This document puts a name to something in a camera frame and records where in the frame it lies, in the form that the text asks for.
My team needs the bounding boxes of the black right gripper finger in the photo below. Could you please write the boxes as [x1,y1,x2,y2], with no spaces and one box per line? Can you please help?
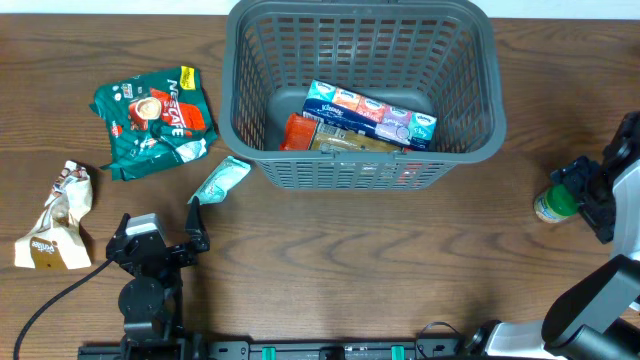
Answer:
[578,203,601,235]
[550,156,600,200]

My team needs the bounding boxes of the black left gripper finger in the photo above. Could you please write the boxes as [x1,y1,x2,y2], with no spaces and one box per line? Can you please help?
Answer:
[185,196,208,243]
[114,213,131,238]

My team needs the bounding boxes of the green lid jar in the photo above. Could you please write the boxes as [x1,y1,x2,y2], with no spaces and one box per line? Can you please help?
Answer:
[533,185,578,224]

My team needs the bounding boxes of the green Nescafe coffee bag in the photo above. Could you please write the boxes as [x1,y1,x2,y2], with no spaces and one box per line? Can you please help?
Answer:
[90,65,218,181]

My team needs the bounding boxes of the orange pasta packet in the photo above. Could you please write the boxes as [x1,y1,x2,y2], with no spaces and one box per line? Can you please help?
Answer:
[279,113,403,153]

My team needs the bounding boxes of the Kleenex tissue multipack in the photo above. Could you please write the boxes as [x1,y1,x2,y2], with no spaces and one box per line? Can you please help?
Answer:
[302,80,437,151]

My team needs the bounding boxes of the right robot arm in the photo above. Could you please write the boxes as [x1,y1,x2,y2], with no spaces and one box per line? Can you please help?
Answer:
[466,112,639,359]

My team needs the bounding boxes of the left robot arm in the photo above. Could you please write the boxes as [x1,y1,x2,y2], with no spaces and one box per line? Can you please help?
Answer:
[106,198,210,346]

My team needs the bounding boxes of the mint green wipes packet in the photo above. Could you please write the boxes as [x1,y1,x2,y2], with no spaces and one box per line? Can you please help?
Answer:
[188,156,251,205]

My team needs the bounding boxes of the beige crumpled snack bag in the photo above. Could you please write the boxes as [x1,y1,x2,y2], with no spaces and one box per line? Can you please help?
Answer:
[14,160,93,270]

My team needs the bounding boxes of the grey plastic basket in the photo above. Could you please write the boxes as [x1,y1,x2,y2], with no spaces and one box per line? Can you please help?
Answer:
[218,1,507,190]

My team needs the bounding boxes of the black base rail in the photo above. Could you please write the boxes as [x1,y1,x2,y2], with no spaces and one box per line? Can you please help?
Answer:
[77,334,464,360]

